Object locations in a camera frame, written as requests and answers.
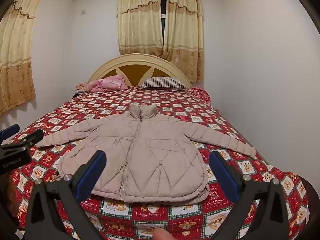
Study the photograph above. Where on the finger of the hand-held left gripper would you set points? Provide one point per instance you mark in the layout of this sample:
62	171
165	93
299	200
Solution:
27	140
9	131

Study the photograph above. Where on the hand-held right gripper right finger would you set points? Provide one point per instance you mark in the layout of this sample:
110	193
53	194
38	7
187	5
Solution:
223	175

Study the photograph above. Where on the beige puffer jacket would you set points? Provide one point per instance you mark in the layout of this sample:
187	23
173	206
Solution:
150	152

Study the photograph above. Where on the red printed bed quilt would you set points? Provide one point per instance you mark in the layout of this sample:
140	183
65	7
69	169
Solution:
160	215

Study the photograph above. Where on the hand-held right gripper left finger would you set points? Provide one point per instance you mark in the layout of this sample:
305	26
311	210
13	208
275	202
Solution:
90	173

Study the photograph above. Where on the cream patterned window curtain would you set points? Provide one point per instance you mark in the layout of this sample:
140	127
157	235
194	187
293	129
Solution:
183	30
140	22

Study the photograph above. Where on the cream wooden headboard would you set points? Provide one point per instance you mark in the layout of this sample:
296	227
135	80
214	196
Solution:
140	61

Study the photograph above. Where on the person's right hand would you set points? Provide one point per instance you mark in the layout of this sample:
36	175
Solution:
162	234

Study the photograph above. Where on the cream patterned wall curtain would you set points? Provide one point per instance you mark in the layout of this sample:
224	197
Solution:
16	55

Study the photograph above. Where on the pink folded blanket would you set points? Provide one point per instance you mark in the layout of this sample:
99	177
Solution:
107	83

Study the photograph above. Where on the striped pillow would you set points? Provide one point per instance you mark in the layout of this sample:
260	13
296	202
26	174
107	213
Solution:
163	83

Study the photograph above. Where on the red crumpled cloth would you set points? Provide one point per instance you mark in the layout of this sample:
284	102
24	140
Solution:
203	94

